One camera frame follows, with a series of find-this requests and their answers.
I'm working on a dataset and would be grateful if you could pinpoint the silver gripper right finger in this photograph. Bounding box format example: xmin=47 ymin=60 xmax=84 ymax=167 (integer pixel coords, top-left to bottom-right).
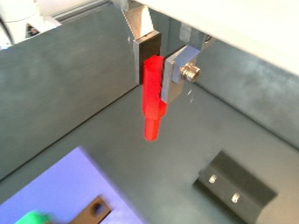
xmin=160 ymin=45 xmax=202 ymax=103

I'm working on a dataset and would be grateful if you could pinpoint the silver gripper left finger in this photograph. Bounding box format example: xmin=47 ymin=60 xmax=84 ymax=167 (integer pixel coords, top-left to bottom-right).
xmin=123 ymin=5 xmax=162 ymax=84

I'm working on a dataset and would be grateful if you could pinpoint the red hexagonal peg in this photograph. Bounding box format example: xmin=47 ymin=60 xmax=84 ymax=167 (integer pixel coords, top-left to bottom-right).
xmin=143 ymin=56 xmax=167 ymax=141

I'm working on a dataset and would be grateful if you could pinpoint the purple base board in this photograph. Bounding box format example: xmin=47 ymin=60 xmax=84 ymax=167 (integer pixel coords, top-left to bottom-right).
xmin=0 ymin=147 xmax=146 ymax=224

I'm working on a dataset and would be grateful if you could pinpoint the green U-shaped block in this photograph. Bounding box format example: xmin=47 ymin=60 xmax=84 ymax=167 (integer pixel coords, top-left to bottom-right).
xmin=15 ymin=211 xmax=52 ymax=224

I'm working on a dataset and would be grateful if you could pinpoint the black angle bracket holder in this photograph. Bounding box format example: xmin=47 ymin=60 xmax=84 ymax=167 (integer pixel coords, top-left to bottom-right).
xmin=198 ymin=150 xmax=276 ymax=224

